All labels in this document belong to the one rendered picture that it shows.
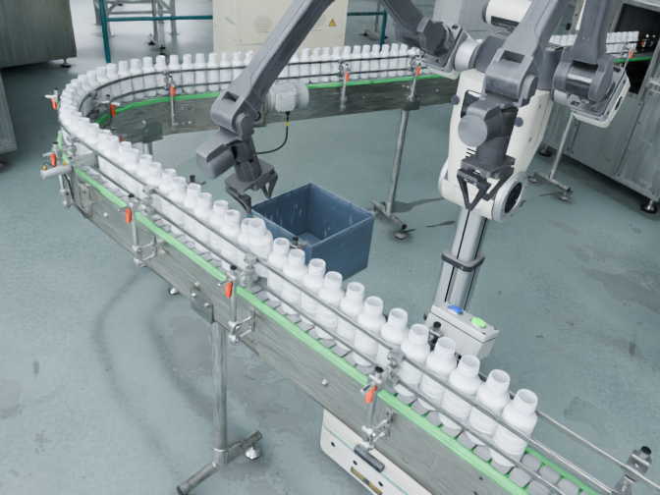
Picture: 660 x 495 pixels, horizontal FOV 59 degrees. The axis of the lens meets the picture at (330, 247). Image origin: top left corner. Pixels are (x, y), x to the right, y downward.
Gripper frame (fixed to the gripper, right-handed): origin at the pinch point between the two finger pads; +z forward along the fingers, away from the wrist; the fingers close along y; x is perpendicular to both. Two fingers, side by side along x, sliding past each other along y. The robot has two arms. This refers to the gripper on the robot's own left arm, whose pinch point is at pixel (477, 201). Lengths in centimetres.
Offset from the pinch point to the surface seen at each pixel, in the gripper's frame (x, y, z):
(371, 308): 8.9, -17.7, 23.8
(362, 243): 56, 39, 54
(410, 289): 88, 133, 140
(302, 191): 86, 39, 47
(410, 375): -3.7, -18.4, 33.2
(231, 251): 55, -18, 33
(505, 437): -25.8, -18.7, 31.9
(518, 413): -26.1, -17.6, 26.1
